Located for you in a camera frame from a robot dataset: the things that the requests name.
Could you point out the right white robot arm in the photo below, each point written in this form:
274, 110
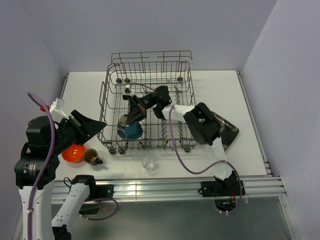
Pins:
201, 122

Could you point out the black floral square plate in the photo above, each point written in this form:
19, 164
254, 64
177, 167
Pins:
228, 131

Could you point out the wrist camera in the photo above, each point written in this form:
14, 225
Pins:
128, 92
54, 111

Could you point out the clear drinking glass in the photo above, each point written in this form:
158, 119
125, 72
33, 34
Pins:
148, 163

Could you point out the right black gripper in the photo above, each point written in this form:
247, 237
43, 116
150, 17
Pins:
136, 113

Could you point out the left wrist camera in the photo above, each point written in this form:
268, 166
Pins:
54, 111

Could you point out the aluminium mounting rail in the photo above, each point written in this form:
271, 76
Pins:
183, 189

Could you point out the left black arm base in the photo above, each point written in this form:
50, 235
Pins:
96, 191

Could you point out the dark brown mug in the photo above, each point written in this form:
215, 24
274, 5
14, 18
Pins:
91, 157

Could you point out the orange bowl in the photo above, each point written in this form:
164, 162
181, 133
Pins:
74, 153

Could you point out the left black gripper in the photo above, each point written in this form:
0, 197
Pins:
88, 127

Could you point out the grey wire dish rack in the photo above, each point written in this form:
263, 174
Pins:
136, 87

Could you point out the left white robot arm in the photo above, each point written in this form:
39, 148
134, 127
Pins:
35, 174

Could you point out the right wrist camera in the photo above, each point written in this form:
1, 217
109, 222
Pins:
128, 92

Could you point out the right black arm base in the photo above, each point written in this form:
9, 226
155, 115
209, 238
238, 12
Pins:
215, 188

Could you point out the blue floral ceramic bowl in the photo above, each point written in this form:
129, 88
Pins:
128, 132

